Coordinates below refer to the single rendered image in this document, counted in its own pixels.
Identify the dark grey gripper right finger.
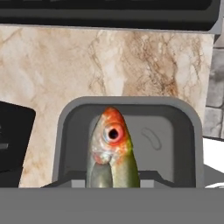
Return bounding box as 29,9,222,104
139,171,178,189

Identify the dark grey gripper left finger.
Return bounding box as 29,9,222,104
40,171,88,189

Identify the raw fish with orange head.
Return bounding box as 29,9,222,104
85,106,142,189

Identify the grey tupperware container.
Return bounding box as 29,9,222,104
51,95,206,189

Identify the black box appliance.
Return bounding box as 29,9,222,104
0,100,37,189

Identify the black appliance with grey edge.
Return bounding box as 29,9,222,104
0,0,224,35

